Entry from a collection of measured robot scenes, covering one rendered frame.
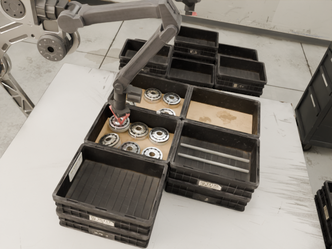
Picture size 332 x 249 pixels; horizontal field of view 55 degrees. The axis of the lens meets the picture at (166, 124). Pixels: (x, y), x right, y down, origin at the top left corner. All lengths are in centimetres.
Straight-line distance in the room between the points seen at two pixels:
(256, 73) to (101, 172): 184
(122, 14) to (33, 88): 220
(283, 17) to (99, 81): 305
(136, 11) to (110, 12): 9
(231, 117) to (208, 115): 13
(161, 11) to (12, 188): 105
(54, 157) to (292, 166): 128
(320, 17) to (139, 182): 376
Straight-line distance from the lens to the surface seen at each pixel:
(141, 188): 144
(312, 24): 477
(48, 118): 194
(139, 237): 135
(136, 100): 146
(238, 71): 288
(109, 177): 147
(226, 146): 168
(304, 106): 316
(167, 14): 116
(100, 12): 123
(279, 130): 210
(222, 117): 183
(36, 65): 361
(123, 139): 161
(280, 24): 468
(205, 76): 290
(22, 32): 186
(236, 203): 157
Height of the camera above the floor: 202
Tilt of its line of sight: 44 degrees down
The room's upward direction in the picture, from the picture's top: 9 degrees clockwise
